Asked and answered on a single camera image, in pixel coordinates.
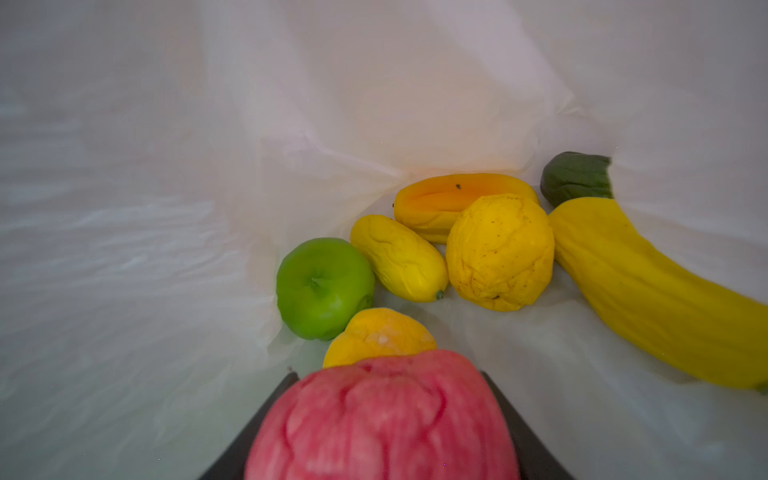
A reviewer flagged orange toy mango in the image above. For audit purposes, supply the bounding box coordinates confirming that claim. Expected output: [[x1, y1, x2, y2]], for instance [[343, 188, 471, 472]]
[[393, 173, 540, 245]]

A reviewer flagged yellow toy lemon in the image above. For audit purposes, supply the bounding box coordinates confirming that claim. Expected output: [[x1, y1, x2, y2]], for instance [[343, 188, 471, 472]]
[[350, 215, 449, 303]]

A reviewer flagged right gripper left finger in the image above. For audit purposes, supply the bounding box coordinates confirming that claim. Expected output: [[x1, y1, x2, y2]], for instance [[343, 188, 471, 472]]
[[198, 371, 300, 480]]

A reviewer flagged yellow toy banana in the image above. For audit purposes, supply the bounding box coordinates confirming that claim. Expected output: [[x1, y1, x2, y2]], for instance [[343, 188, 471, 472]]
[[549, 197, 767, 391]]

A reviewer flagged yellow toy orange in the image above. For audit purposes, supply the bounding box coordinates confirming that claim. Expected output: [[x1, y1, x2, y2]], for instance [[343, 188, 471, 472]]
[[446, 194, 555, 312]]

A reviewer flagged small orange toy fruit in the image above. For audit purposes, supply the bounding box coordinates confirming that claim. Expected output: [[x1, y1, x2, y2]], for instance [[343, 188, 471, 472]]
[[323, 308, 438, 369]]

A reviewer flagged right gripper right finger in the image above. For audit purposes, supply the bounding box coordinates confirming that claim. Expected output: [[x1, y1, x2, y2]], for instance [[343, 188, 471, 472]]
[[481, 371, 574, 480]]

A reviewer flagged white plastic bag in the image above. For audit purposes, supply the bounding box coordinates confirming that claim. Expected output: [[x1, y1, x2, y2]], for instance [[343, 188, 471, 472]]
[[1, 1, 767, 479]]

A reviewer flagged red toy apple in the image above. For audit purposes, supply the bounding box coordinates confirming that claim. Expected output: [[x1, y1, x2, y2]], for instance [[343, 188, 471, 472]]
[[245, 350, 520, 479]]

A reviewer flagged green toy apple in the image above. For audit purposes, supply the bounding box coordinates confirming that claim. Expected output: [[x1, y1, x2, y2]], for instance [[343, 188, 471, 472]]
[[276, 237, 376, 341]]

